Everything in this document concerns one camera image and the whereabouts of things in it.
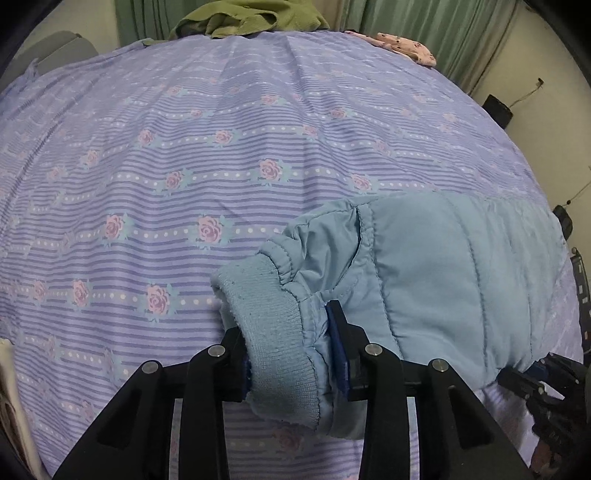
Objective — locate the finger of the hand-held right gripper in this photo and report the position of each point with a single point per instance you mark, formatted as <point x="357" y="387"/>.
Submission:
<point x="519" y="383"/>

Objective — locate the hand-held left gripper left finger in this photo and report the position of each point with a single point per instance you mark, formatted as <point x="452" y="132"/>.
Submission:
<point x="243" y="374"/>

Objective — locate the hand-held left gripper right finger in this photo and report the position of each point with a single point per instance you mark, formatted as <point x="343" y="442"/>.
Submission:
<point x="336" y="353"/>

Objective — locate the light blue padded jacket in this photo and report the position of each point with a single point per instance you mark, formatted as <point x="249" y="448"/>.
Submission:
<point x="429" y="277"/>

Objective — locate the small black device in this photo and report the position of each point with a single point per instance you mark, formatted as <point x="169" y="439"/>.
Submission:
<point x="563" y="222"/>

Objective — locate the purple floral striped bed sheet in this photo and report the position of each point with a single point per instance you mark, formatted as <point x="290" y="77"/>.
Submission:
<point x="184" y="161"/>

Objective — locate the cream cloth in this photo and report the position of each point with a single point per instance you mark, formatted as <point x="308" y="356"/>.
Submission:
<point x="16" y="406"/>

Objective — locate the black speaker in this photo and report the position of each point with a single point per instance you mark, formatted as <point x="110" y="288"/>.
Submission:
<point x="497" y="110"/>

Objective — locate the pink patterned cloth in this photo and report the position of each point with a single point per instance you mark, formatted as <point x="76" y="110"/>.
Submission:
<point x="406" y="46"/>

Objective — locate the green curtain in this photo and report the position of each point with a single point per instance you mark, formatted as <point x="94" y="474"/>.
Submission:
<point x="415" y="23"/>

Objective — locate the olive green cloth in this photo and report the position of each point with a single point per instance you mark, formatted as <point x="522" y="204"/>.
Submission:
<point x="249" y="18"/>

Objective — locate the grey cushion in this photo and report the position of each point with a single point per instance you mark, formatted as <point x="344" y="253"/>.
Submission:
<point x="51" y="50"/>

